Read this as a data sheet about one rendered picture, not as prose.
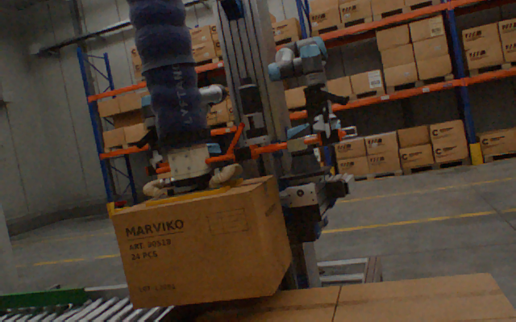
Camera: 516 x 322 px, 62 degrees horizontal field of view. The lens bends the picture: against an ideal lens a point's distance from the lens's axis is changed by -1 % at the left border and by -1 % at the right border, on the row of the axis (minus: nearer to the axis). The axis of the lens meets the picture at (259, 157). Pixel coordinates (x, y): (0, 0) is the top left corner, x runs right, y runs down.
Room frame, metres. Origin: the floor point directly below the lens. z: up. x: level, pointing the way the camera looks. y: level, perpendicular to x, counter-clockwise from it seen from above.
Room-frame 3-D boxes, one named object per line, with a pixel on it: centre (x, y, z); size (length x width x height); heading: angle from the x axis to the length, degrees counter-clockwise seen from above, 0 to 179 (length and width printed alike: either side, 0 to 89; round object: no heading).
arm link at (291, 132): (2.13, -0.22, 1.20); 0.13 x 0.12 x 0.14; 80
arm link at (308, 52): (1.68, -0.27, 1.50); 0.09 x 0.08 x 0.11; 170
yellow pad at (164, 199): (1.73, 0.32, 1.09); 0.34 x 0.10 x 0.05; 75
